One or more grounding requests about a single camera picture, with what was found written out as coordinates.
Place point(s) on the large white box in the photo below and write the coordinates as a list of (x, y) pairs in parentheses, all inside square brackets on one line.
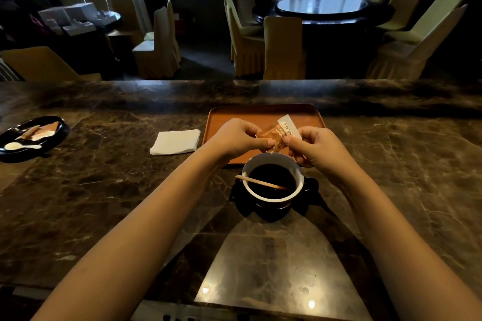
[(67, 12)]

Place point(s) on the black coffee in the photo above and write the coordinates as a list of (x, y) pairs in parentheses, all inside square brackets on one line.
[(275, 176)]

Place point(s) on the white and orange packet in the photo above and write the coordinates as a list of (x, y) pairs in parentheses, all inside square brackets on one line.
[(46, 131)]

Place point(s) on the person's left forearm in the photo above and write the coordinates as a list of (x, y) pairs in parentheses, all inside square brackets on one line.
[(150, 230)]

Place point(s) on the white folded napkin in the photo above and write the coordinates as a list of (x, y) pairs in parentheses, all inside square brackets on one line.
[(175, 142)]

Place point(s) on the white plastic spoon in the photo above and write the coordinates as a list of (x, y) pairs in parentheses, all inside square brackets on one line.
[(20, 146)]

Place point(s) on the black oval plate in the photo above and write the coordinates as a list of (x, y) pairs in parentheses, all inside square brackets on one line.
[(22, 155)]

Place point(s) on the brown stick packet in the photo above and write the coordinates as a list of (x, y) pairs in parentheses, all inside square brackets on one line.
[(28, 132)]

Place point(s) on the person's right thumb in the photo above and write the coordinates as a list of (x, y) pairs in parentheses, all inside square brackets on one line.
[(293, 141)]

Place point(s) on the white ribbed radiator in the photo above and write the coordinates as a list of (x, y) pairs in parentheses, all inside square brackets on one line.
[(8, 71)]

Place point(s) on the round glass turntable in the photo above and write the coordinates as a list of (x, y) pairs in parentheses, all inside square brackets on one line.
[(322, 4)]

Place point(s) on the wooden stir stick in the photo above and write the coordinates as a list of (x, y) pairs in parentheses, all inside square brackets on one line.
[(260, 181)]

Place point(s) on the black saucer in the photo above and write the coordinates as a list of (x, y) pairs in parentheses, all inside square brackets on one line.
[(271, 213)]

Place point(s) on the person's right hand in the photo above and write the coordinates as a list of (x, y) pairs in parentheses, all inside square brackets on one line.
[(322, 149)]

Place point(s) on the person's right forearm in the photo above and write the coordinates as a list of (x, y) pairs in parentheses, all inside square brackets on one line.
[(395, 241)]

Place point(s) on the black cup with white inside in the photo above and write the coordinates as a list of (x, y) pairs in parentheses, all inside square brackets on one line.
[(251, 196)]

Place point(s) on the cream covered chair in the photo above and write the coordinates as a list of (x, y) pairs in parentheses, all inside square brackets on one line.
[(37, 65), (158, 46), (126, 19)]

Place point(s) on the dark side table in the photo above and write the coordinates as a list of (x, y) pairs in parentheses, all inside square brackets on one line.
[(94, 42)]

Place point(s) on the brown and white sugar packet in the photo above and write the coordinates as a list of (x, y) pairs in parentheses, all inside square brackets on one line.
[(278, 133)]

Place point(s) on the small white box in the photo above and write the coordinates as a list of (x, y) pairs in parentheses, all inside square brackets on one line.
[(79, 28)]

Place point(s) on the person's left thumb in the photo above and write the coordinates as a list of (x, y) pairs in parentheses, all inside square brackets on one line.
[(261, 142)]

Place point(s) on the person's left hand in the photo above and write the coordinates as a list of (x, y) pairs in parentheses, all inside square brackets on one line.
[(233, 140)]

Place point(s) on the group of covered dining chairs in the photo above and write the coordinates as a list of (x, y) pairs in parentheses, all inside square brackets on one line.
[(282, 50)]

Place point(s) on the flat white box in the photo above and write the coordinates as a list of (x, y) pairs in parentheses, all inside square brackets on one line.
[(105, 18)]

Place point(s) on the dark round dining table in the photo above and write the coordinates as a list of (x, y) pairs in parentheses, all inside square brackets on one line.
[(324, 19)]

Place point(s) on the orange wooden tray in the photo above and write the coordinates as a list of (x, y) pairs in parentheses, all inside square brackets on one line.
[(241, 115)]

